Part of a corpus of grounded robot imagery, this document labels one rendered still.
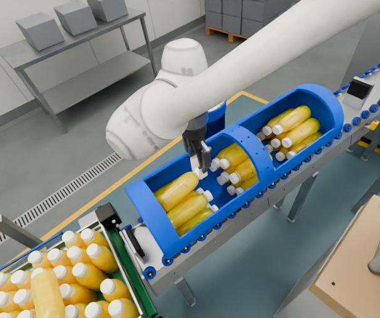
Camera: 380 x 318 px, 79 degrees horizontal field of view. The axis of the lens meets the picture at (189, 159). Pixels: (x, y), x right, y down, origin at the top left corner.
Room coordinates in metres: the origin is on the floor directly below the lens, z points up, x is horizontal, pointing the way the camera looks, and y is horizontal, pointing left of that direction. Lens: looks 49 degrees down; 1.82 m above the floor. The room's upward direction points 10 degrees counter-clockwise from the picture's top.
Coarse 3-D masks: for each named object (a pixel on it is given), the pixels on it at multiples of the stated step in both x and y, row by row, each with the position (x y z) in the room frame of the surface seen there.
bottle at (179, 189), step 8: (184, 176) 0.48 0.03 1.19; (192, 176) 0.47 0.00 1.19; (176, 184) 0.45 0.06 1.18; (184, 184) 0.45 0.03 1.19; (192, 184) 0.45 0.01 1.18; (168, 192) 0.43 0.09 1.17; (176, 192) 0.43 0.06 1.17; (184, 192) 0.43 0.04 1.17; (160, 200) 0.42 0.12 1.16; (168, 200) 0.41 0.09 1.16; (176, 200) 0.41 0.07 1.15; (168, 208) 0.40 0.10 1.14
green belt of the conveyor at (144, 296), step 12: (120, 240) 0.43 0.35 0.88; (120, 252) 0.37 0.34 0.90; (132, 264) 0.33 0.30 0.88; (108, 276) 0.29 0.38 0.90; (120, 276) 0.28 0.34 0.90; (132, 276) 0.28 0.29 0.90; (144, 288) 0.23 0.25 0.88; (144, 300) 0.19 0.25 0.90; (144, 312) 0.15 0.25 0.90; (156, 312) 0.15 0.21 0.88
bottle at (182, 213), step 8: (192, 200) 0.42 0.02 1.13; (200, 200) 0.41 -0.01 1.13; (208, 200) 0.42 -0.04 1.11; (176, 208) 0.40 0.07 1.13; (184, 208) 0.39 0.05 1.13; (192, 208) 0.39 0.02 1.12; (200, 208) 0.39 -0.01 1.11; (168, 216) 0.37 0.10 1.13; (176, 216) 0.37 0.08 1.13; (184, 216) 0.37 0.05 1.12; (192, 216) 0.37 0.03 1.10; (176, 224) 0.35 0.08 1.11
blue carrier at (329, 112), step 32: (288, 96) 0.88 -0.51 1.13; (320, 96) 0.72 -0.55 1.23; (256, 128) 0.79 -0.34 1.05; (320, 128) 0.71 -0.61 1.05; (256, 160) 0.48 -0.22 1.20; (288, 160) 0.51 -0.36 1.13; (128, 192) 0.43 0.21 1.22; (224, 192) 0.53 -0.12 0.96; (256, 192) 0.43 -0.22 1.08; (160, 224) 0.31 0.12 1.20
